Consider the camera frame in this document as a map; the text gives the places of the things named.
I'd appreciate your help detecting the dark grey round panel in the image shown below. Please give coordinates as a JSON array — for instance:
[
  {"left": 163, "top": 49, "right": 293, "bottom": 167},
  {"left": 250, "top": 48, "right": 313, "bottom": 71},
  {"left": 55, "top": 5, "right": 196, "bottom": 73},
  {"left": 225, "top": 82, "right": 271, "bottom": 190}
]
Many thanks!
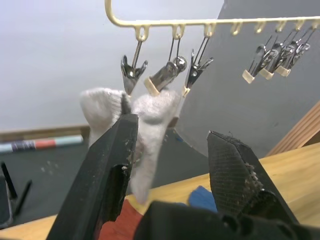
[{"left": 172, "top": 0, "right": 320, "bottom": 159}]

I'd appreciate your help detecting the pale blue red striped bar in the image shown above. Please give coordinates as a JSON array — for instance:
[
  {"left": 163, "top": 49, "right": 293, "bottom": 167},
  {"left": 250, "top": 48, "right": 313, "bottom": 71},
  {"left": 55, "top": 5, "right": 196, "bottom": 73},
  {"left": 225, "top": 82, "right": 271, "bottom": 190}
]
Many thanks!
[{"left": 0, "top": 135, "right": 84, "bottom": 154}]

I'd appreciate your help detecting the wooden skirting strip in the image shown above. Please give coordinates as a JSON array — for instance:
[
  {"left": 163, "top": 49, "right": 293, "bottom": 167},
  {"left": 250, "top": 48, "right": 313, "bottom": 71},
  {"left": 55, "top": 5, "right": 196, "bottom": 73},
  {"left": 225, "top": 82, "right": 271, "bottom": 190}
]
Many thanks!
[{"left": 0, "top": 124, "right": 91, "bottom": 143}]

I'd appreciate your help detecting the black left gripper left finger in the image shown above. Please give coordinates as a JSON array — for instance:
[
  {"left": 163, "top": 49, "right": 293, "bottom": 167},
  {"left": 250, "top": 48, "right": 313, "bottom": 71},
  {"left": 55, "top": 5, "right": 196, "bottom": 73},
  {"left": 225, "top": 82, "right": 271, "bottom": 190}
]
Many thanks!
[{"left": 46, "top": 113, "right": 140, "bottom": 240}]

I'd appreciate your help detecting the metal clip with cream tip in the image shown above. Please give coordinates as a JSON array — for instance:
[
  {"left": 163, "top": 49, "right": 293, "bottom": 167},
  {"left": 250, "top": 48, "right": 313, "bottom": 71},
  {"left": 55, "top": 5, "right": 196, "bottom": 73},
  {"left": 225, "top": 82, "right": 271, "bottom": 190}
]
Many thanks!
[
  {"left": 120, "top": 39, "right": 149, "bottom": 96},
  {"left": 143, "top": 37, "right": 188, "bottom": 97},
  {"left": 241, "top": 36, "right": 274, "bottom": 85},
  {"left": 258, "top": 37, "right": 287, "bottom": 81},
  {"left": 274, "top": 26, "right": 316, "bottom": 78},
  {"left": 181, "top": 36, "right": 215, "bottom": 98}
]

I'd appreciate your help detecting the wooden frame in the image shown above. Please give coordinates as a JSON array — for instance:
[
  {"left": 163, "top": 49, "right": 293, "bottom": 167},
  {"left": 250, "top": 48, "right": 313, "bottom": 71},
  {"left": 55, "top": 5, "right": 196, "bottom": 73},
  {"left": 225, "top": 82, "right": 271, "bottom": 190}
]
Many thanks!
[{"left": 265, "top": 99, "right": 320, "bottom": 158}]

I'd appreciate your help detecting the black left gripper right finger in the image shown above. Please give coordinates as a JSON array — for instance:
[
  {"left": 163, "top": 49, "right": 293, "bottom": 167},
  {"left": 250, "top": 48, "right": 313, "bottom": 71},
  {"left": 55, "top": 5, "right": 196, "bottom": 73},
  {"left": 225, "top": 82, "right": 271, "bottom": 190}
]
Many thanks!
[{"left": 206, "top": 129, "right": 300, "bottom": 225}]

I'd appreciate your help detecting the black stand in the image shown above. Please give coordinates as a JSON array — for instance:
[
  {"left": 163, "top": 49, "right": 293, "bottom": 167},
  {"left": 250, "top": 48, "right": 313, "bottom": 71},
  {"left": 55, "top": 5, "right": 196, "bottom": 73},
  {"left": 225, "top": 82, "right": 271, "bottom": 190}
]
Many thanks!
[{"left": 0, "top": 161, "right": 33, "bottom": 226}]

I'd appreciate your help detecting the red sock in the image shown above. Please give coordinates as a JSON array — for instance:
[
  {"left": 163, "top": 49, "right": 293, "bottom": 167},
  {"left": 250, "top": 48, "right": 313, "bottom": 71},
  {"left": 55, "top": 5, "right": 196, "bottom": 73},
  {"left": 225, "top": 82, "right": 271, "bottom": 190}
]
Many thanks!
[{"left": 99, "top": 199, "right": 151, "bottom": 240}]

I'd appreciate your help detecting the blue sock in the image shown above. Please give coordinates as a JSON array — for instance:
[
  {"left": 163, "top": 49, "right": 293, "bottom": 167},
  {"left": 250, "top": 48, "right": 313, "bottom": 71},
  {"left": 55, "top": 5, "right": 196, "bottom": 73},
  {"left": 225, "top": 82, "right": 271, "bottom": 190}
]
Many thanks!
[{"left": 188, "top": 185, "right": 219, "bottom": 214}]

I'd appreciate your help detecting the cream clip hanger frame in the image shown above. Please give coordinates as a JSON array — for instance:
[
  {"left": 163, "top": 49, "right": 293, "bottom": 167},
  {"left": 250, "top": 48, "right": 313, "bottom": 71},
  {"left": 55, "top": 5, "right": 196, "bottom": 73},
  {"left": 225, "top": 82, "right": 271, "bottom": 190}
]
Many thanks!
[{"left": 104, "top": 0, "right": 320, "bottom": 41}]

